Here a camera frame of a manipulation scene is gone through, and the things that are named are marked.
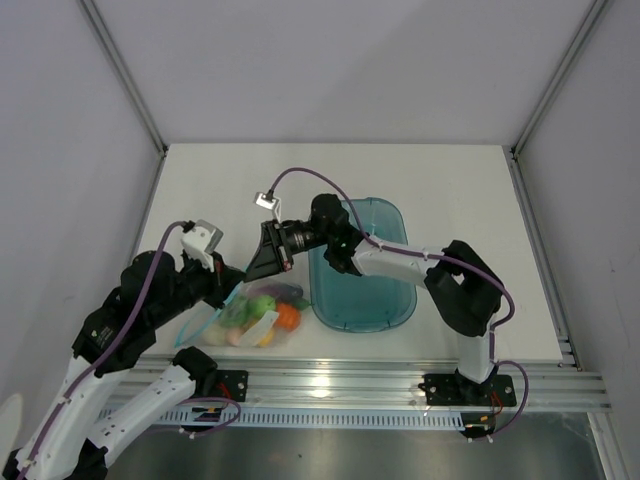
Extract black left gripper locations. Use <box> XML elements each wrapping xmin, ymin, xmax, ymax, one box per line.
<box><xmin>151</xmin><ymin>249</ymin><xmax>247</xmax><ymax>326</ymax></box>

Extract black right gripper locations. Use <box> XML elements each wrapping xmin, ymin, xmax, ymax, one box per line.
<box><xmin>244</xmin><ymin>219</ymin><xmax>332</xmax><ymax>283</ymax></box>

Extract green bell pepper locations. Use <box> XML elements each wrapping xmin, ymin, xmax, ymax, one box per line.
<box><xmin>219</xmin><ymin>295</ymin><xmax>250</xmax><ymax>328</ymax></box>

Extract light green cucumber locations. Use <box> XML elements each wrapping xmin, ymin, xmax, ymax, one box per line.
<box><xmin>248</xmin><ymin>295</ymin><xmax>277</xmax><ymax>319</ymax></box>

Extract clear zip top bag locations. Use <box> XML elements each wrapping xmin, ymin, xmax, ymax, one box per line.
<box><xmin>175</xmin><ymin>280</ymin><xmax>310</xmax><ymax>348</ymax></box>

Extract dark green chili pepper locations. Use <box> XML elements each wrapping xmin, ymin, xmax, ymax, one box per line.
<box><xmin>292</xmin><ymin>297</ymin><xmax>311</xmax><ymax>311</ymax></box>

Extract pink egg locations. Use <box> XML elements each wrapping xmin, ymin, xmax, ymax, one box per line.
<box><xmin>225</xmin><ymin>327</ymin><xmax>245</xmax><ymax>346</ymax></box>

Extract yellow small pumpkin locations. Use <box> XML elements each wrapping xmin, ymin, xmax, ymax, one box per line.
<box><xmin>258</xmin><ymin>329</ymin><xmax>275</xmax><ymax>348</ymax></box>

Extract purple eggplant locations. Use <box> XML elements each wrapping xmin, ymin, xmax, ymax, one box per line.
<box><xmin>256</xmin><ymin>282</ymin><xmax>304</xmax><ymax>303</ymax></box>

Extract white egg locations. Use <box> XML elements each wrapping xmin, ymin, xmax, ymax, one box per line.
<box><xmin>201</xmin><ymin>324</ymin><xmax>228</xmax><ymax>346</ymax></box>

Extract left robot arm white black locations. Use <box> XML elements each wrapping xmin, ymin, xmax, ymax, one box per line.
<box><xmin>1</xmin><ymin>250</ymin><xmax>244</xmax><ymax>479</ymax></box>

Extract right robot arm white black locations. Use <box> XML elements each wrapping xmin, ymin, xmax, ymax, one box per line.
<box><xmin>245</xmin><ymin>191</ymin><xmax>507</xmax><ymax>404</ymax></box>

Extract teal plastic tray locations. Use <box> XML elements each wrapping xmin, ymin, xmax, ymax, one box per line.
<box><xmin>308</xmin><ymin>197</ymin><xmax>417</xmax><ymax>333</ymax></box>

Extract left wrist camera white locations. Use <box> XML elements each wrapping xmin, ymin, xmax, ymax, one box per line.
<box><xmin>180</xmin><ymin>219</ymin><xmax>224</xmax><ymax>272</ymax></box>

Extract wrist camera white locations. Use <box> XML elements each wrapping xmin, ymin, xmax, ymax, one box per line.
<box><xmin>254</xmin><ymin>190</ymin><xmax>282</xmax><ymax>223</ymax></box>
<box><xmin>180</xmin><ymin>219</ymin><xmax>224</xmax><ymax>272</ymax></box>

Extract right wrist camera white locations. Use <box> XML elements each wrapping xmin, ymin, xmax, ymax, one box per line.
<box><xmin>254</xmin><ymin>190</ymin><xmax>282</xmax><ymax>223</ymax></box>

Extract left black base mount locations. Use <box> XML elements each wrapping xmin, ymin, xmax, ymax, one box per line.
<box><xmin>214</xmin><ymin>370</ymin><xmax>249</xmax><ymax>403</ymax></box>

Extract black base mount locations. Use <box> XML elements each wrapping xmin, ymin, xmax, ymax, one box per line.
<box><xmin>214</xmin><ymin>370</ymin><xmax>249</xmax><ymax>403</ymax></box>
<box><xmin>418</xmin><ymin>373</ymin><xmax>517</xmax><ymax>407</ymax></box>

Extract white slotted cable duct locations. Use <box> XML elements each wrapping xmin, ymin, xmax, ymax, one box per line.
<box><xmin>153</xmin><ymin>407</ymin><xmax>477</xmax><ymax>431</ymax></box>

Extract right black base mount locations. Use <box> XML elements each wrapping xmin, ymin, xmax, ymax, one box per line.
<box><xmin>418</xmin><ymin>373</ymin><xmax>517</xmax><ymax>407</ymax></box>

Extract aluminium mounting rail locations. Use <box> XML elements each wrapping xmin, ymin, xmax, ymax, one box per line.
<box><xmin>67</xmin><ymin>354</ymin><xmax>614</xmax><ymax>414</ymax></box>

